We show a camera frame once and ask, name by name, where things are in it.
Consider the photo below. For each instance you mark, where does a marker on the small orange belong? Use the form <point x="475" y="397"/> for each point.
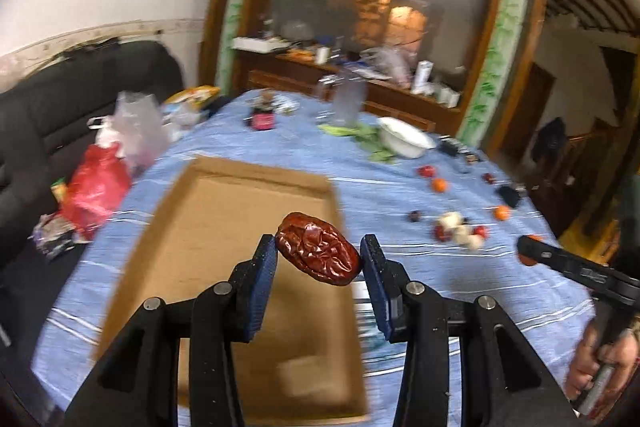
<point x="527" y="261"/>
<point x="502" y="212"/>
<point x="439" y="185"/>

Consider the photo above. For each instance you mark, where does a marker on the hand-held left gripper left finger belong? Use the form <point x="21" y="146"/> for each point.
<point x="262" y="287"/>

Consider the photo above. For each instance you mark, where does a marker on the person's right hand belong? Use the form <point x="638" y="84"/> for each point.
<point x="577" y="374"/>

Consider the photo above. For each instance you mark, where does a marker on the green leafy vegetable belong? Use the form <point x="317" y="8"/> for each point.
<point x="357" y="133"/>

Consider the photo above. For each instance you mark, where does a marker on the clear plastic bag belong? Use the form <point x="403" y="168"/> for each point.
<point x="137" y="127"/>

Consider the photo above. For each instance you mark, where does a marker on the white bowl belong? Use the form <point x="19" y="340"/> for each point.
<point x="405" y="139"/>

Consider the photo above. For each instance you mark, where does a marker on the tall white carton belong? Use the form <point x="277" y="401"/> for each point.
<point x="422" y="77"/>

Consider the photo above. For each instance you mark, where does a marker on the crumpled translucent plastic bag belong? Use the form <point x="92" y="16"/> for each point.
<point x="390" y="64"/>

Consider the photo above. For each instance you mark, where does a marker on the dark bottle with pink label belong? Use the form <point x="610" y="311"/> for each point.
<point x="263" y="122"/>

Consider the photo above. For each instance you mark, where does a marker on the shallow cardboard box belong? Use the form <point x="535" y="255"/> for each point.
<point x="235" y="217"/>

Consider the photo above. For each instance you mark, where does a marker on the large wrinkled red date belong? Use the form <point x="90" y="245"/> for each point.
<point x="317" y="249"/>

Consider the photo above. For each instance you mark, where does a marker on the flat white box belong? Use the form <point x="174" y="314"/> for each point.
<point x="260" y="44"/>

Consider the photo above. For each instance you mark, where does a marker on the red plastic bag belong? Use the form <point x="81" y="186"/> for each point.
<point x="95" y="187"/>

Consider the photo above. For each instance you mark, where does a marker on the wooden sideboard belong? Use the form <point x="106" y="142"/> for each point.
<point x="390" y="94"/>

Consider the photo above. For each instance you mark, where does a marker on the brown wooden spool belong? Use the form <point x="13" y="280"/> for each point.
<point x="267" y="98"/>

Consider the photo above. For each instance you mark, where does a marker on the green orange snack packet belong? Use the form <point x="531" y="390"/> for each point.
<point x="60" y="191"/>

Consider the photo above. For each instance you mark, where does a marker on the wooden frame with bamboo panels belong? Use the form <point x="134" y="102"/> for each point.
<point x="505" y="37"/>

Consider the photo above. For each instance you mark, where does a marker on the dark jacket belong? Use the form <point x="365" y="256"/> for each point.
<point x="550" y="139"/>

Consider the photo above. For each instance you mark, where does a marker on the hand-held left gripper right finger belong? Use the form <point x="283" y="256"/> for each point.
<point x="375" y="287"/>

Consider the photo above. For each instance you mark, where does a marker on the dark foil snack packet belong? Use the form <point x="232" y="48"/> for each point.
<point x="60" y="237"/>

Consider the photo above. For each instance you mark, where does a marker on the glass pitcher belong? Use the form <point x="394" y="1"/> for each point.
<point x="347" y="102"/>

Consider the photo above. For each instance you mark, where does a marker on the red cherry tomato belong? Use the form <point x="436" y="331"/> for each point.
<point x="425" y="171"/>

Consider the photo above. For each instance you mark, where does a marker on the white plastic bag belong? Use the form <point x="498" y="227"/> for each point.
<point x="102" y="129"/>

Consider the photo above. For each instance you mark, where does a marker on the blue plaid tablecloth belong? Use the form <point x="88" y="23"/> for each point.
<point x="390" y="202"/>

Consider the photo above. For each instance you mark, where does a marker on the small white cup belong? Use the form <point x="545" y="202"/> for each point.
<point x="321" y="54"/>

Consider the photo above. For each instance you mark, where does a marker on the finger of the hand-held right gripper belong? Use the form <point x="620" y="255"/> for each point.
<point x="555" y="257"/>

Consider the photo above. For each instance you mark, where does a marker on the black leather sofa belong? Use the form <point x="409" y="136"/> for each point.
<point x="50" y="107"/>

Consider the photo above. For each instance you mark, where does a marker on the yellow snack package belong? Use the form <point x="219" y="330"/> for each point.
<point x="192" y="96"/>

